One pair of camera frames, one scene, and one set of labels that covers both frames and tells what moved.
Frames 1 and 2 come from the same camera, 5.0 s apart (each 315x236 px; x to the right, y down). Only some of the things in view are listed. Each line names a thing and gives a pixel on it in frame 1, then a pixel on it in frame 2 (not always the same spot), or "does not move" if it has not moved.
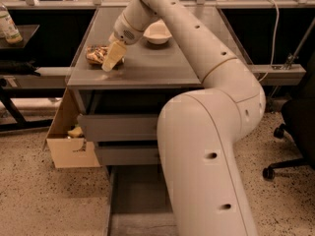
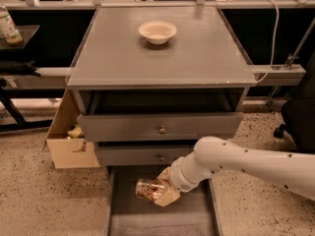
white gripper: (124, 32) to (177, 178)
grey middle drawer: (129, 155) does not move
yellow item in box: (76, 132) does not move
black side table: (11, 94) does not move
